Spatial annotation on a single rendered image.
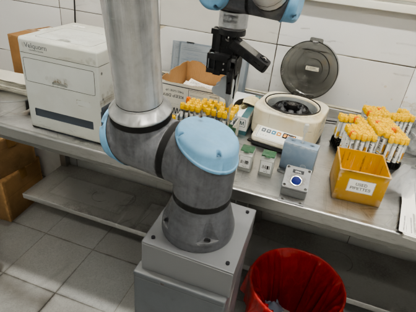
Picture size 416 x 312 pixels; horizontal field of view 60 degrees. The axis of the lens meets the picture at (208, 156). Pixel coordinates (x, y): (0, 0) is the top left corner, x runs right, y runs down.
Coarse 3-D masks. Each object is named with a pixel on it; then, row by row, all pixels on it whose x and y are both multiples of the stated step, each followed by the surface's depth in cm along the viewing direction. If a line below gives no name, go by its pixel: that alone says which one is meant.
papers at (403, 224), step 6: (402, 198) 103; (408, 198) 103; (414, 198) 104; (402, 204) 101; (408, 204) 101; (414, 204) 101; (402, 210) 98; (408, 210) 98; (414, 210) 98; (402, 216) 96; (408, 216) 96; (414, 216) 96; (402, 222) 94; (408, 222) 94; (414, 222) 94; (402, 228) 91; (408, 228) 92; (414, 228) 92; (402, 234) 92; (408, 234) 90; (414, 234) 90; (414, 240) 90
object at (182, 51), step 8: (176, 40) 158; (176, 48) 159; (184, 48) 157; (192, 48) 157; (200, 48) 156; (208, 48) 155; (176, 56) 160; (184, 56) 159; (192, 56) 158; (200, 56) 157; (176, 64) 161; (248, 64) 153; (240, 72) 154; (240, 80) 155; (240, 88) 156
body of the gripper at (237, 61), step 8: (216, 32) 93; (224, 32) 91; (232, 32) 90; (240, 32) 91; (216, 40) 94; (224, 40) 94; (232, 40) 93; (216, 48) 95; (224, 48) 95; (208, 56) 95; (216, 56) 94; (224, 56) 94; (232, 56) 93; (240, 56) 96; (208, 64) 97; (216, 64) 96; (224, 64) 95; (240, 64) 99; (216, 72) 96; (224, 72) 96
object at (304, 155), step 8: (288, 136) 111; (288, 144) 108; (296, 144) 107; (304, 144) 108; (312, 144) 108; (288, 152) 109; (296, 152) 108; (304, 152) 107; (312, 152) 106; (280, 160) 112; (288, 160) 111; (296, 160) 109; (304, 160) 108; (312, 160) 107; (280, 168) 112; (312, 168) 108
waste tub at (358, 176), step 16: (336, 160) 106; (352, 160) 109; (368, 160) 108; (384, 160) 104; (336, 176) 101; (352, 176) 98; (368, 176) 97; (384, 176) 96; (336, 192) 101; (352, 192) 100; (368, 192) 99; (384, 192) 98
